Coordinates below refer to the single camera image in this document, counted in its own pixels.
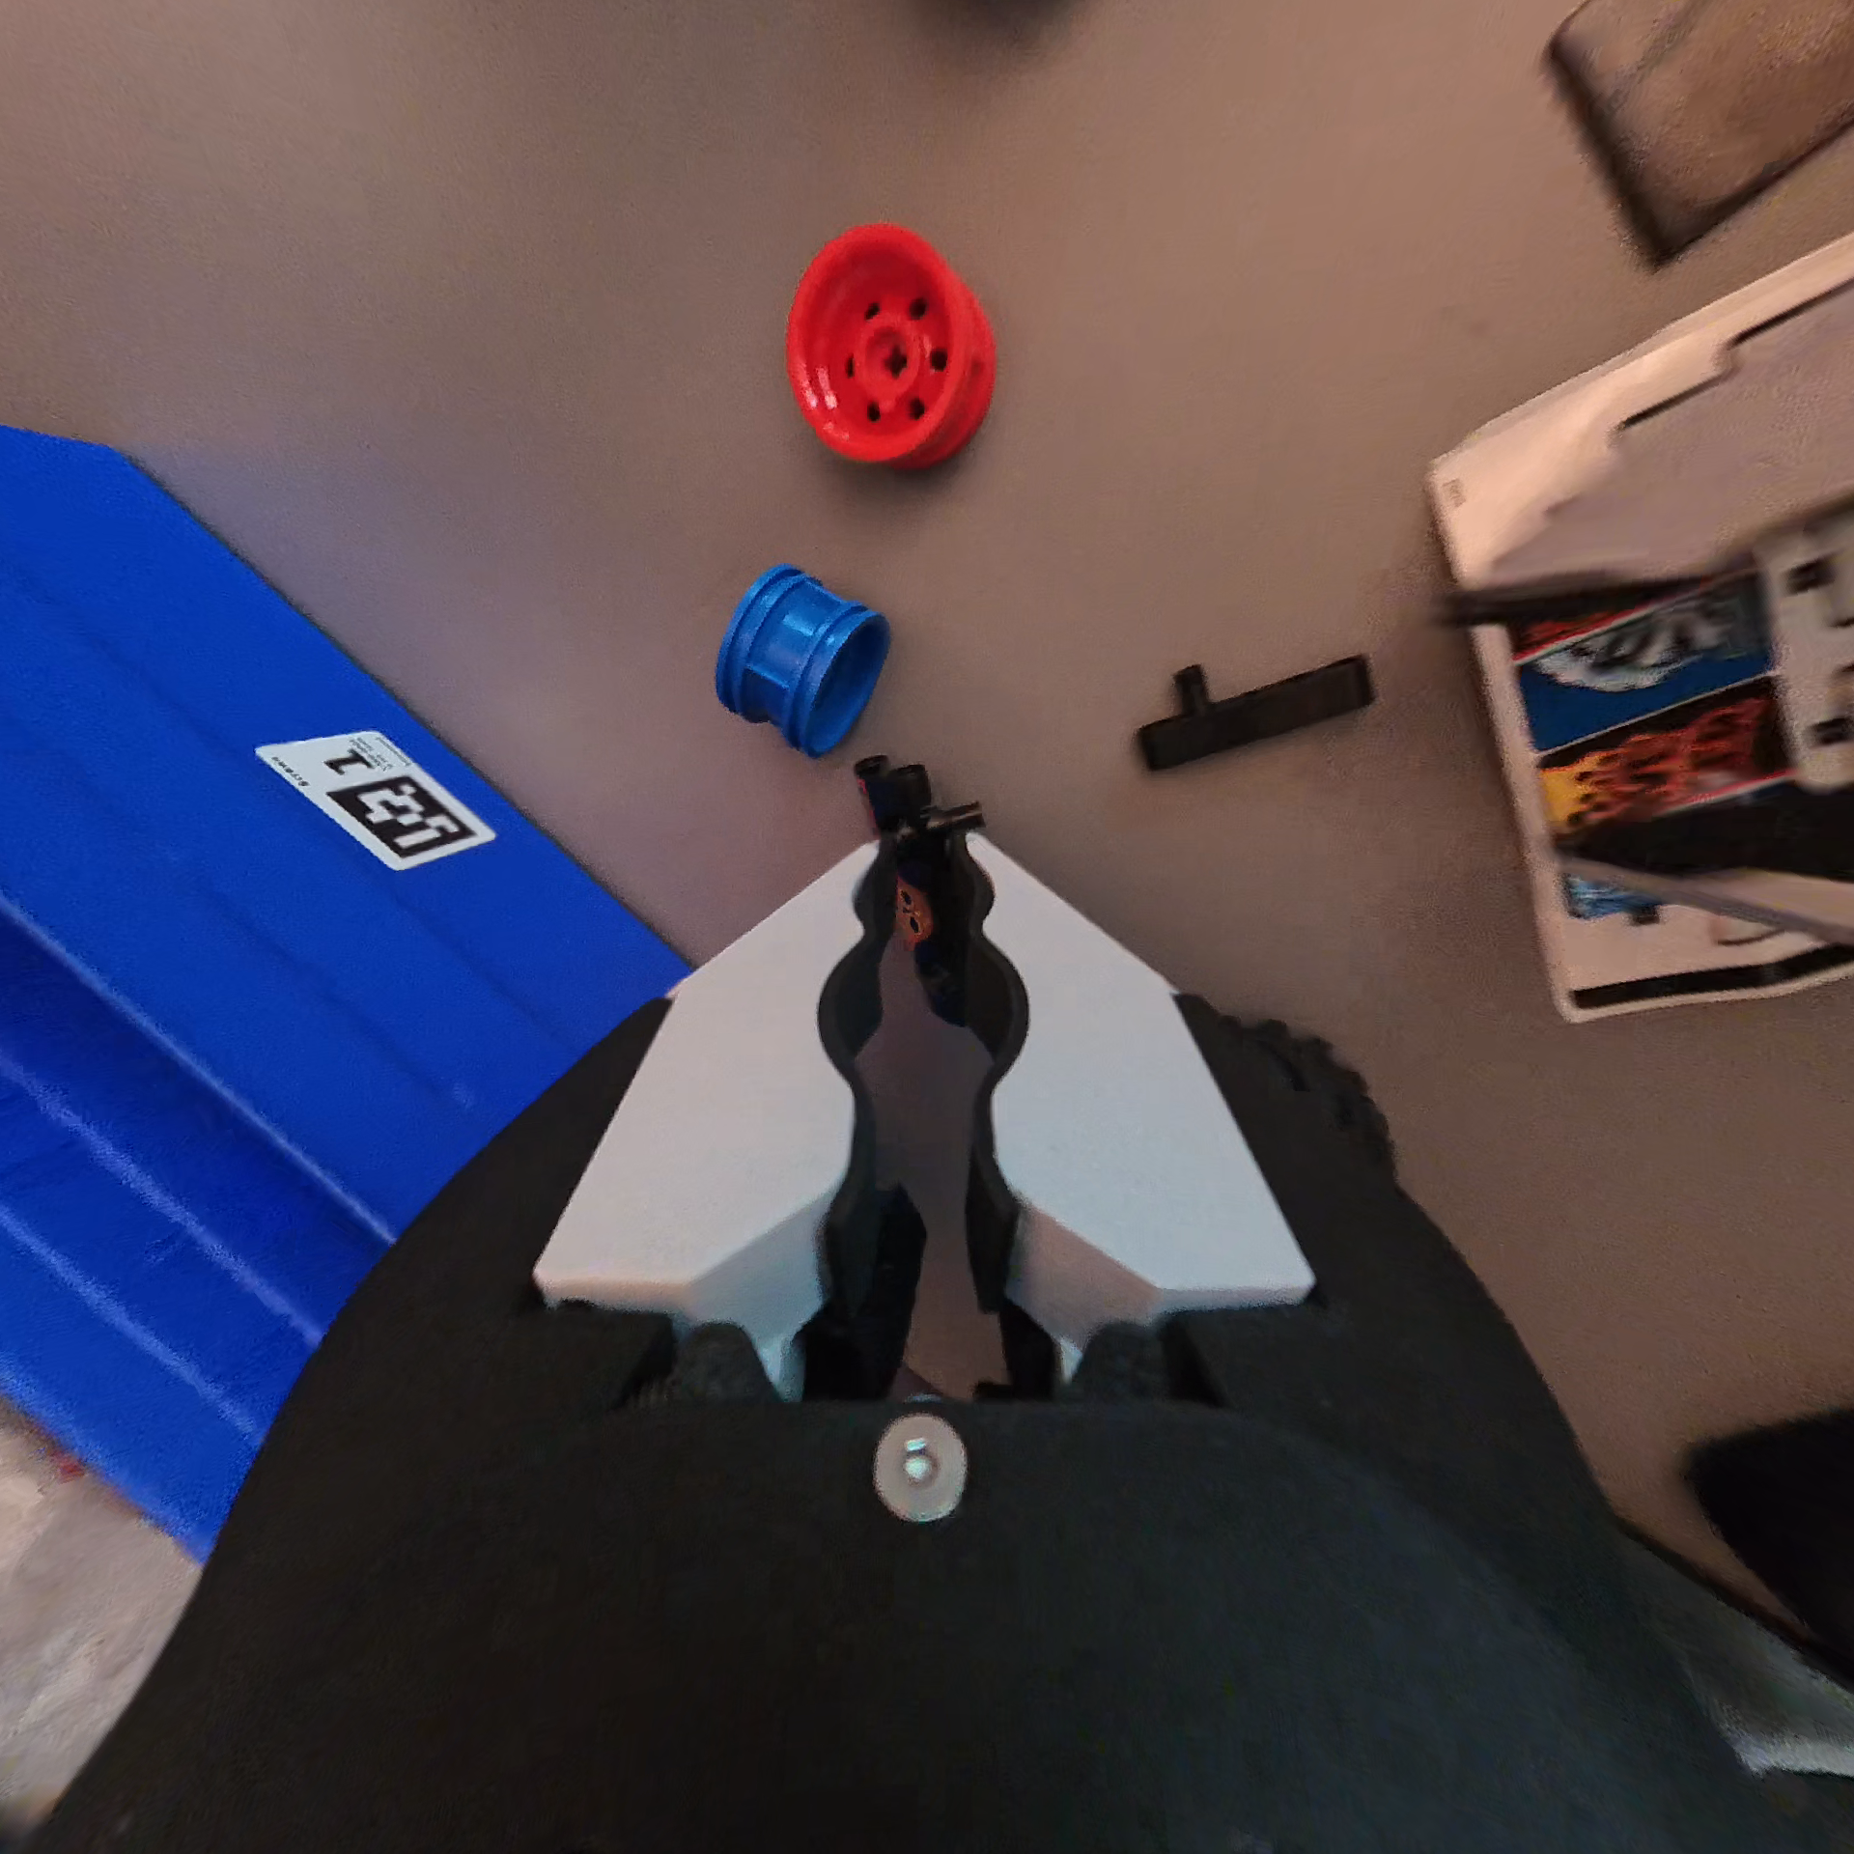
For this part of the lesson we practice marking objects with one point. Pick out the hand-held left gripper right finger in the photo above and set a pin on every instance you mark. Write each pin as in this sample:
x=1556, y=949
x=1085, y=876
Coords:
x=1160, y=1158

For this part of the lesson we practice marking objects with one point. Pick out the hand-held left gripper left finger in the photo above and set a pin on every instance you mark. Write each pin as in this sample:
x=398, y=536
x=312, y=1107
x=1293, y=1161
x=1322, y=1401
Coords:
x=696, y=1158

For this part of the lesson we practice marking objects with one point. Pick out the flame-printed brick panel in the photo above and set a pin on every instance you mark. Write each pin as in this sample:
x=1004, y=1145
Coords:
x=917, y=869

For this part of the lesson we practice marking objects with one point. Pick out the grey desk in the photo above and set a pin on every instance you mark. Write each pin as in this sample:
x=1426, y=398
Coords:
x=435, y=233

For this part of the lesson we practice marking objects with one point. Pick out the black rubber tire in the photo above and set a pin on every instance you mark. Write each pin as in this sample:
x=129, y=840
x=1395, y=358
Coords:
x=1319, y=1087

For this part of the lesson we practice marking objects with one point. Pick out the blue storage bin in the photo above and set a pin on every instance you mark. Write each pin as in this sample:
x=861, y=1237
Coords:
x=232, y=1015

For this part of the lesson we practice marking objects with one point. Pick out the blue wheel hub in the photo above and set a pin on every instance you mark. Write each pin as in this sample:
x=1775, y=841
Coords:
x=803, y=659

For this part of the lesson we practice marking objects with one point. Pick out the white sticker sheet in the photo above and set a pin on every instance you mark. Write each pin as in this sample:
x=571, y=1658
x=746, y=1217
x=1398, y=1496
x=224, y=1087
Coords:
x=1652, y=869

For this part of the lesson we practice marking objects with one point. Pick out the small red wheel hub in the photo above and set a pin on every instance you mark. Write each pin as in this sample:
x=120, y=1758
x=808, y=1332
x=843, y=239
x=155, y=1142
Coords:
x=893, y=348

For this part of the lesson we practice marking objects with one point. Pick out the black square plate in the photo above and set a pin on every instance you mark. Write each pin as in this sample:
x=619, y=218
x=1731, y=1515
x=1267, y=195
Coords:
x=1710, y=118

